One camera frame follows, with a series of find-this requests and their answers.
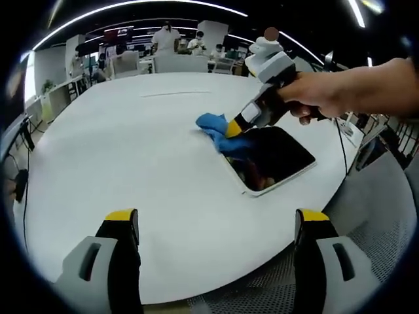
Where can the red wall screen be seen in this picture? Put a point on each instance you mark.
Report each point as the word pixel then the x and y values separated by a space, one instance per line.
pixel 119 31

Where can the white power strip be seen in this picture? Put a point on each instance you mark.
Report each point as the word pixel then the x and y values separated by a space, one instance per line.
pixel 348 130

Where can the white office chair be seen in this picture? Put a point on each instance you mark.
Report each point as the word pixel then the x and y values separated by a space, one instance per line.
pixel 126 64

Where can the person's right hand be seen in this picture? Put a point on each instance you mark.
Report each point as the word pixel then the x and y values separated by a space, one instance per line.
pixel 317 95

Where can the black mirror with white frame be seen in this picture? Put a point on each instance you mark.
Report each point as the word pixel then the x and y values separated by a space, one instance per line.
pixel 281 157

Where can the blue cleaning cloth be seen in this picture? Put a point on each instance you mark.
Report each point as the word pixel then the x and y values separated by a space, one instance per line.
pixel 212 123

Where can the black computer monitor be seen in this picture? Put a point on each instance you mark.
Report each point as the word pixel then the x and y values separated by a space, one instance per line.
pixel 13 88

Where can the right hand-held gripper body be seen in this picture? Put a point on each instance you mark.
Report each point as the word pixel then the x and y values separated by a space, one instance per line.
pixel 273 65

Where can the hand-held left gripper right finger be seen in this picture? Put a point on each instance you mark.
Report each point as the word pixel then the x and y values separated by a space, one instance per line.
pixel 327 271

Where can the white low cabinet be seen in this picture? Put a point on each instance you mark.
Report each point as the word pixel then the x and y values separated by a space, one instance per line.
pixel 60 95

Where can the small black device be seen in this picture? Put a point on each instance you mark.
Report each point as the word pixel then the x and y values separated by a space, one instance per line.
pixel 21 184

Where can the black monitor stand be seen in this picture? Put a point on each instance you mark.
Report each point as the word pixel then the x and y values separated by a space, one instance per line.
pixel 27 134

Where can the green plant on cabinet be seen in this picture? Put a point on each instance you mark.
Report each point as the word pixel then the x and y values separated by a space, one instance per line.
pixel 47 86

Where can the long ceiling light strip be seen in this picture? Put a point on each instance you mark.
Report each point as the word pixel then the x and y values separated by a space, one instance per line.
pixel 131 14

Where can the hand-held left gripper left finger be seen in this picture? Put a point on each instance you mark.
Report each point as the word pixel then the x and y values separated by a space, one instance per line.
pixel 98 271

